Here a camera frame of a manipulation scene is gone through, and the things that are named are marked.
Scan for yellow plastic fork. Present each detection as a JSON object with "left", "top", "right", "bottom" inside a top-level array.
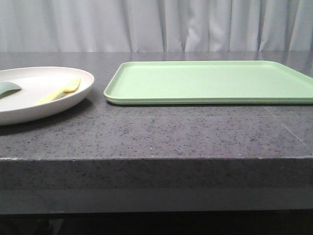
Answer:
[{"left": 35, "top": 78, "right": 81, "bottom": 105}]

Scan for beige round plate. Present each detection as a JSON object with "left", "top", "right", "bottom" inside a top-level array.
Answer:
[{"left": 0, "top": 67, "right": 94, "bottom": 125}]

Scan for light green serving tray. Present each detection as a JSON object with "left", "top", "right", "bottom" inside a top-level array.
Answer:
[{"left": 104, "top": 61, "right": 313, "bottom": 105}]

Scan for green plastic spoon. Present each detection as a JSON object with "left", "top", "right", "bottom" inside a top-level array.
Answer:
[{"left": 0, "top": 82, "right": 22, "bottom": 98}]

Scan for white curtain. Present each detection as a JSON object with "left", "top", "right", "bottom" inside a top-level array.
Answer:
[{"left": 0, "top": 0, "right": 313, "bottom": 52}]

